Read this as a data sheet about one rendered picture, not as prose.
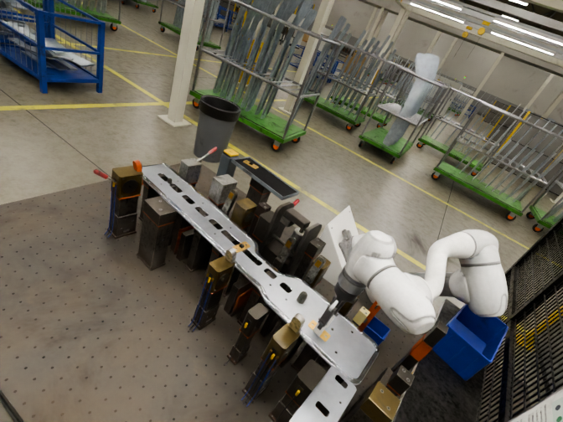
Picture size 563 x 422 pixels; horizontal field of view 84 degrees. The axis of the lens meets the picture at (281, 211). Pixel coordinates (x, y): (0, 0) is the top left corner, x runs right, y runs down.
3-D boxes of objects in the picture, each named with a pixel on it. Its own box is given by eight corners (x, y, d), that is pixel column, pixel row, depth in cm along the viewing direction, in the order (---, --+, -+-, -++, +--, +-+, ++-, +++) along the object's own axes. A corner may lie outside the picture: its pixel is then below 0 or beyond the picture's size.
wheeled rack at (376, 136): (394, 167, 676) (442, 85, 586) (353, 146, 705) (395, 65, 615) (408, 152, 830) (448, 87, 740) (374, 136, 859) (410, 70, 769)
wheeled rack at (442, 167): (427, 177, 703) (479, 101, 612) (435, 169, 782) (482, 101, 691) (513, 224, 638) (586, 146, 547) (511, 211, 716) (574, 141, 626)
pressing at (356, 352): (126, 169, 153) (126, 166, 153) (167, 163, 171) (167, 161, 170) (355, 390, 99) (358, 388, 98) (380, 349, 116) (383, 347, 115)
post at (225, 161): (204, 214, 193) (220, 151, 170) (214, 212, 198) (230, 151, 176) (212, 222, 190) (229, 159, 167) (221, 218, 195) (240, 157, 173)
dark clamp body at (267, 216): (237, 271, 164) (259, 214, 144) (252, 263, 173) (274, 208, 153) (246, 280, 161) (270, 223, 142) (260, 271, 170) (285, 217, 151)
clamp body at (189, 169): (169, 213, 183) (180, 159, 165) (186, 208, 192) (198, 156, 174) (177, 220, 180) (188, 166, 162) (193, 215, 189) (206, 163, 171)
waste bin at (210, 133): (181, 149, 403) (191, 94, 366) (208, 144, 444) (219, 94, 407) (209, 168, 388) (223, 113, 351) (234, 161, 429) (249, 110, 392)
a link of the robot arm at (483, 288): (378, 263, 186) (384, 301, 183) (355, 266, 180) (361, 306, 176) (512, 257, 115) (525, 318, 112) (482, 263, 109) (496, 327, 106)
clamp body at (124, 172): (100, 231, 154) (104, 168, 135) (127, 223, 164) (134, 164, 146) (109, 242, 150) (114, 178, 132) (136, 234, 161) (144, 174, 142)
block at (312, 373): (261, 421, 109) (290, 380, 95) (281, 398, 118) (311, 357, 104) (276, 440, 106) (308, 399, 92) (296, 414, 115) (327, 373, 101)
